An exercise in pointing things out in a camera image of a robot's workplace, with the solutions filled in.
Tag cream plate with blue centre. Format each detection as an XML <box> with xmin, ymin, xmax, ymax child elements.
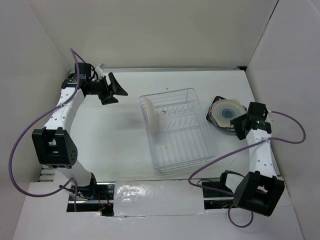
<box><xmin>210</xmin><ymin>99</ymin><xmax>247</xmax><ymax>128</ymax></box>

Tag silver taped front panel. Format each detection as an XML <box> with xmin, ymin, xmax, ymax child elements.
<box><xmin>113</xmin><ymin>180</ymin><xmax>205</xmax><ymax>217</ymax></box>

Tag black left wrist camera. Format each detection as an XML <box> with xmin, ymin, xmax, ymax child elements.
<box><xmin>78</xmin><ymin>62</ymin><xmax>94</xmax><ymax>82</ymax></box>

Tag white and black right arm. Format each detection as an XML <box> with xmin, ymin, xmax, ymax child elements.
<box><xmin>218</xmin><ymin>102</ymin><xmax>285</xmax><ymax>217</ymax></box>

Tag blue and white patterned plate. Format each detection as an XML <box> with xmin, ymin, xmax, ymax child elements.
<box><xmin>208</xmin><ymin>104</ymin><xmax>248</xmax><ymax>135</ymax></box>

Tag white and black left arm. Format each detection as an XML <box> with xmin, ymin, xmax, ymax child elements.
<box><xmin>31</xmin><ymin>72</ymin><xmax>128</xmax><ymax>200</ymax></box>

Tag orange rimmed petal pattern plate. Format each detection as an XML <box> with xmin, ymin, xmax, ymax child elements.
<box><xmin>140</xmin><ymin>96</ymin><xmax>158</xmax><ymax>136</ymax></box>

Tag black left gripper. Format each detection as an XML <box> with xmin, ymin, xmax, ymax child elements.
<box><xmin>87</xmin><ymin>72</ymin><xmax>128</xmax><ymax>106</ymax></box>

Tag white wire dish rack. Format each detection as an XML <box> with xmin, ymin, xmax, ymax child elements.
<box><xmin>139</xmin><ymin>88</ymin><xmax>218</xmax><ymax>173</ymax></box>

